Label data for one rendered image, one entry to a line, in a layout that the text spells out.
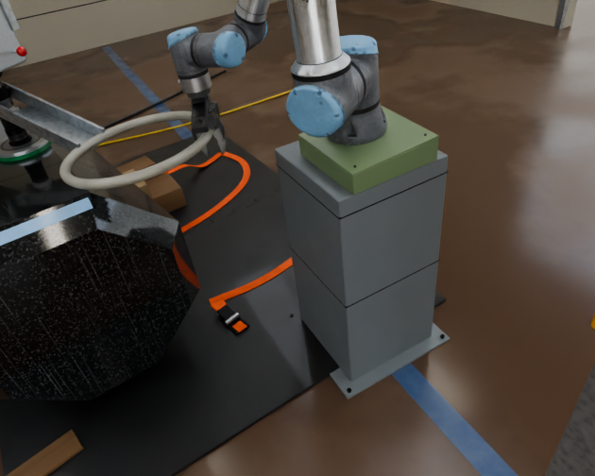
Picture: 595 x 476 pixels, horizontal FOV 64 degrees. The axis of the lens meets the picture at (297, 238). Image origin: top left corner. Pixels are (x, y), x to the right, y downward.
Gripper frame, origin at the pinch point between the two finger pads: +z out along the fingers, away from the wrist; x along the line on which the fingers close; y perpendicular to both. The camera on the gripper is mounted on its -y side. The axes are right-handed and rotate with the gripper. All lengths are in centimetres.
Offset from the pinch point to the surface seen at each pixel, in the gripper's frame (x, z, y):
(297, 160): -25.8, 5.6, -3.1
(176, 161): 6.8, -7.8, -18.3
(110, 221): 37.1, 13.1, -10.6
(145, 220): 29.7, 20.2, -1.7
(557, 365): -110, 96, -27
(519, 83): -197, 92, 234
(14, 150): 78, -2, 25
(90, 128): 44.3, -8.0, 17.8
